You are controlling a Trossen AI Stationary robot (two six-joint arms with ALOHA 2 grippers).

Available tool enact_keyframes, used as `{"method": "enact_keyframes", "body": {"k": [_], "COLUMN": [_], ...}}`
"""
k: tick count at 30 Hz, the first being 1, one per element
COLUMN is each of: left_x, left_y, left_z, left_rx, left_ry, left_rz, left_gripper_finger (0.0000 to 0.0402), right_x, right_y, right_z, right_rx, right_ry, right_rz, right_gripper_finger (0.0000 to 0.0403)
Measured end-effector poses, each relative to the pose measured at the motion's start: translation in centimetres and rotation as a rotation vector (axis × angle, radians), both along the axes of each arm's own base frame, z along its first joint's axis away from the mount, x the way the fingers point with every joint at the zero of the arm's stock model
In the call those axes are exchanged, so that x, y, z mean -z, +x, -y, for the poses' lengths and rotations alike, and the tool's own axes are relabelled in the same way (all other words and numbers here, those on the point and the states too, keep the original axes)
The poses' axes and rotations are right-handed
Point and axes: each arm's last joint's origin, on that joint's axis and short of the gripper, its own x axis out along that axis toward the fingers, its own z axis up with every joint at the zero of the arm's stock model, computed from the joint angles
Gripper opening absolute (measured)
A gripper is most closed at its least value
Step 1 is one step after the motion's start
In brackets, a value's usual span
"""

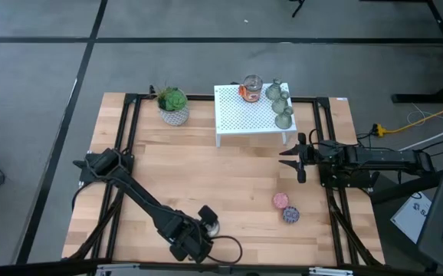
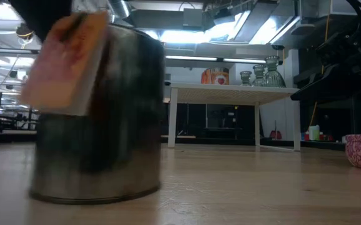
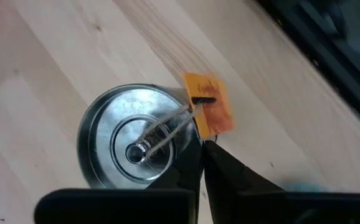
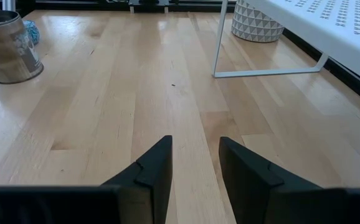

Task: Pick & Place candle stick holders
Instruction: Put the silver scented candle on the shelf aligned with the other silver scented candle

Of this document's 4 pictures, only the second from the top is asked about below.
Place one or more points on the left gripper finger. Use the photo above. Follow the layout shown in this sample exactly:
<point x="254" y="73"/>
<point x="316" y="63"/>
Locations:
<point x="40" y="15"/>

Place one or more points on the silver candle tin with lid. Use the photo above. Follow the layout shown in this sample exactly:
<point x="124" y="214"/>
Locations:
<point x="105" y="125"/>

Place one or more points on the orange-labelled scented candle tin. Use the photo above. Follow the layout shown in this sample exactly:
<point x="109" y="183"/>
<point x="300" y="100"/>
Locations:
<point x="215" y="77"/>

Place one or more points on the ribbed glass candlestick holder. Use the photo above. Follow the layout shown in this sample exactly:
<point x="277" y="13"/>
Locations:
<point x="258" y="78"/>
<point x="273" y="78"/>
<point x="245" y="79"/>

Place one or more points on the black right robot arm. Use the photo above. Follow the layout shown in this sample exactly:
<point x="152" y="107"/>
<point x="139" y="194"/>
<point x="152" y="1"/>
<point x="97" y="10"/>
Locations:
<point x="339" y="84"/>

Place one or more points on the long ceiling tube light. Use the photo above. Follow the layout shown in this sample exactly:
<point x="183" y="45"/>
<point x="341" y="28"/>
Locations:
<point x="186" y="58"/>

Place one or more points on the grey ceiling box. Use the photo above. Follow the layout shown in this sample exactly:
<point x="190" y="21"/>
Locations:
<point x="193" y="17"/>

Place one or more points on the white perforated shelf riser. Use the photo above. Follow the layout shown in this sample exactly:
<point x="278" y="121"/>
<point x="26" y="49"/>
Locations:
<point x="230" y="90"/>

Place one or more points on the small red object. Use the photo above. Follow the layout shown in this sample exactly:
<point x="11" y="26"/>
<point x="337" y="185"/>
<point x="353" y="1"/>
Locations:
<point x="275" y="135"/>

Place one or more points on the green and white bottle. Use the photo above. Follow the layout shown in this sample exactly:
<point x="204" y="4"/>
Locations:
<point x="314" y="132"/>

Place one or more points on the silver ventilation duct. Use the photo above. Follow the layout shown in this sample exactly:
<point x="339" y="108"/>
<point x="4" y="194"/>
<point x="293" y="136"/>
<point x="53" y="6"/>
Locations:
<point x="119" y="7"/>

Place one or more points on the black aluminium table frame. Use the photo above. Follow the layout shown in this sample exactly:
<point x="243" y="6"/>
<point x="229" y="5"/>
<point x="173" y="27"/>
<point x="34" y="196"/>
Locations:
<point x="12" y="138"/>

